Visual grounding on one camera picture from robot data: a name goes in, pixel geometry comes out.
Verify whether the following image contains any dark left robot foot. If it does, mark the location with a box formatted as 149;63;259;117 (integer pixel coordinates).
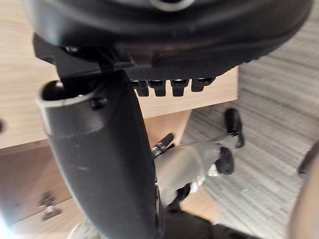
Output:
154;132;175;153

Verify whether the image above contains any dark robot foot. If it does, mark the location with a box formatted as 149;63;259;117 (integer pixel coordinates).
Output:
154;132;175;153
223;108;246;149

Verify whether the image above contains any metal cabinet door hinge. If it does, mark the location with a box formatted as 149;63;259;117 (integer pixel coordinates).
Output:
38;191;63;222

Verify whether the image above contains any dark right robot foot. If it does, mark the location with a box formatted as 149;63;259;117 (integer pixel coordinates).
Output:
223;108;246;149

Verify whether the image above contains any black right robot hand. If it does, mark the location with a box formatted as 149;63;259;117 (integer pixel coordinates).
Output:
23;0;314;239

